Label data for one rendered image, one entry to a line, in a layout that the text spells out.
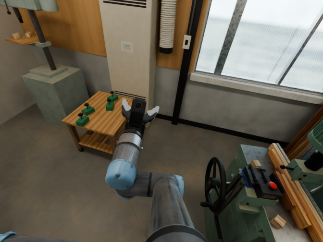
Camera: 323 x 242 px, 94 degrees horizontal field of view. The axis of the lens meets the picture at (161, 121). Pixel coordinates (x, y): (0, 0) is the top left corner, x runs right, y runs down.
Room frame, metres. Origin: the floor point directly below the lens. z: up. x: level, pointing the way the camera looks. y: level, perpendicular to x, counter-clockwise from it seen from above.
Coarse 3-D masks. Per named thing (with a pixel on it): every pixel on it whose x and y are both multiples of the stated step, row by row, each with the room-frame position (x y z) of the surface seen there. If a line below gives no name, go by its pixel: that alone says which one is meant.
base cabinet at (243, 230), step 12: (228, 168) 0.63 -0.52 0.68; (228, 180) 0.56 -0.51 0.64; (228, 204) 0.43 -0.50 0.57; (204, 216) 0.53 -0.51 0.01; (228, 216) 0.37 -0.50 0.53; (240, 216) 0.33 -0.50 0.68; (228, 228) 0.31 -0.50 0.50; (240, 228) 0.28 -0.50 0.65; (216, 240) 0.30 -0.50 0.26; (228, 240) 0.26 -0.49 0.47; (240, 240) 0.23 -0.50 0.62
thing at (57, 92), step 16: (0, 0) 1.70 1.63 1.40; (16, 0) 1.66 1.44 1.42; (32, 0) 1.62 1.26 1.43; (48, 0) 1.63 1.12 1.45; (16, 16) 1.76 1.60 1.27; (32, 16) 1.72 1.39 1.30; (48, 48) 1.74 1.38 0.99; (48, 64) 1.87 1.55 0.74; (32, 80) 1.53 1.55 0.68; (48, 80) 1.53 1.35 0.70; (64, 80) 1.62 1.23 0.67; (80, 80) 1.86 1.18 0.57; (32, 96) 1.56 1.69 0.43; (48, 96) 1.50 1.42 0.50; (64, 96) 1.55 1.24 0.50; (80, 96) 1.78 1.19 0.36; (48, 112) 1.53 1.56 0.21; (64, 112) 1.47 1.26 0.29
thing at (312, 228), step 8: (272, 152) 0.60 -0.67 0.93; (272, 160) 0.56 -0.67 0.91; (280, 160) 0.54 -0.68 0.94; (288, 176) 0.45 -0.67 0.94; (312, 216) 0.27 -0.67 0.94; (312, 224) 0.23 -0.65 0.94; (312, 232) 0.21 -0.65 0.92; (320, 232) 0.21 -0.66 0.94; (312, 240) 0.19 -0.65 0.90; (320, 240) 0.18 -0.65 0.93
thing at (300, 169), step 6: (294, 162) 0.44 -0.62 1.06; (300, 162) 0.44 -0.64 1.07; (294, 168) 0.42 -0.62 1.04; (300, 168) 0.41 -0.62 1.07; (306, 168) 0.41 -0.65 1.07; (294, 174) 0.40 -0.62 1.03; (300, 174) 0.39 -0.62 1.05; (306, 174) 0.39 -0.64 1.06; (312, 174) 0.38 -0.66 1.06; (318, 174) 0.38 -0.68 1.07; (300, 180) 0.39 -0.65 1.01; (306, 180) 0.38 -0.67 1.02; (312, 180) 0.38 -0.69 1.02; (318, 180) 0.38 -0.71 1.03
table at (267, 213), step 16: (240, 144) 0.67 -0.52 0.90; (240, 160) 0.58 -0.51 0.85; (240, 208) 0.29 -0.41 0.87; (256, 208) 0.30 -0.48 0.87; (272, 208) 0.30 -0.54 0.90; (272, 224) 0.23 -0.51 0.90; (288, 224) 0.24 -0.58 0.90; (272, 240) 0.18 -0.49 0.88; (288, 240) 0.18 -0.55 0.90; (304, 240) 0.19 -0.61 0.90
